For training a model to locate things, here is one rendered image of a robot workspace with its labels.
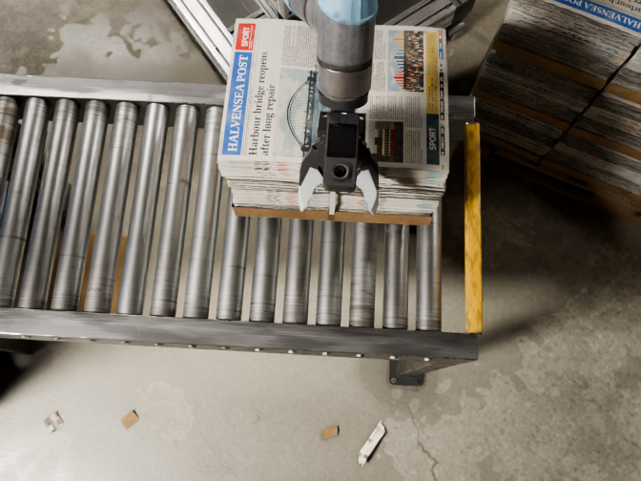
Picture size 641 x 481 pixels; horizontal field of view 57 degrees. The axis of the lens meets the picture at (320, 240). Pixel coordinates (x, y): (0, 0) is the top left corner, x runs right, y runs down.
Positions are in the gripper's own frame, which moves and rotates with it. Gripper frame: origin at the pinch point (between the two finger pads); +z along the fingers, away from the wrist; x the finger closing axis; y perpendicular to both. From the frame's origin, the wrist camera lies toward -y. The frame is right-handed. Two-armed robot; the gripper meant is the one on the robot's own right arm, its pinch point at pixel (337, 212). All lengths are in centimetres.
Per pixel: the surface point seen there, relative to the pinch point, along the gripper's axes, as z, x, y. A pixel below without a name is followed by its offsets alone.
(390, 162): -6.1, -7.9, 5.6
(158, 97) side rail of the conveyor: 2, 40, 38
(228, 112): -10.1, 18.9, 12.1
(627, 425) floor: 104, -92, 34
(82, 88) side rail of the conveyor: 1, 56, 39
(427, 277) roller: 22.5, -17.9, 9.9
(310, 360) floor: 95, 8, 44
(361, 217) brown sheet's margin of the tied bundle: 11.8, -4.2, 13.9
